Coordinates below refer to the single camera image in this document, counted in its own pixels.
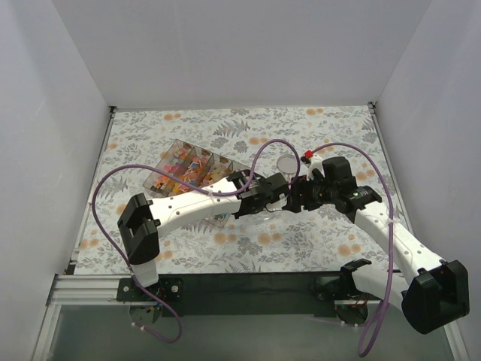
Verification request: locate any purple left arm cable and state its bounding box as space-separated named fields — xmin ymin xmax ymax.
xmin=92 ymin=138 xmax=301 ymax=344

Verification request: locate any clear compartment candy box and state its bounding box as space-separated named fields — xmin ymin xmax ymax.
xmin=143 ymin=140 xmax=243 ymax=235

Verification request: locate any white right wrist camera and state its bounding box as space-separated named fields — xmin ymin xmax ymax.
xmin=301 ymin=150 xmax=323 ymax=181

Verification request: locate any aluminium frame rail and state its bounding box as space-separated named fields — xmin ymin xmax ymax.
xmin=32 ymin=272 xmax=470 ymax=361

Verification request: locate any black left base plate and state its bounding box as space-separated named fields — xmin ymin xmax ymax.
xmin=116 ymin=278 xmax=183 ymax=304

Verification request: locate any floral table mat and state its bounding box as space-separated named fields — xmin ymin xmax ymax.
xmin=74 ymin=106 xmax=397 ymax=275

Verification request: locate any round metal jar lid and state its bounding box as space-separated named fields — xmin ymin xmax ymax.
xmin=277 ymin=154 xmax=299 ymax=174

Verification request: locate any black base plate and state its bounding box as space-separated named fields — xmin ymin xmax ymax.
xmin=116 ymin=278 xmax=183 ymax=304
xmin=313 ymin=277 xmax=369 ymax=326

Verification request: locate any clear glass jar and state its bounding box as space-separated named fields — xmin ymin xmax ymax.
xmin=255 ymin=206 xmax=283 ymax=222

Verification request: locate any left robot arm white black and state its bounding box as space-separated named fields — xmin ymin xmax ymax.
xmin=117 ymin=170 xmax=289 ymax=301

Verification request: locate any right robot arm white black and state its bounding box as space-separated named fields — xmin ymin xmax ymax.
xmin=286 ymin=153 xmax=470 ymax=334

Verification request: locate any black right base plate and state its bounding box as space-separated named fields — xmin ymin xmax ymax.
xmin=313 ymin=277 xmax=369 ymax=326

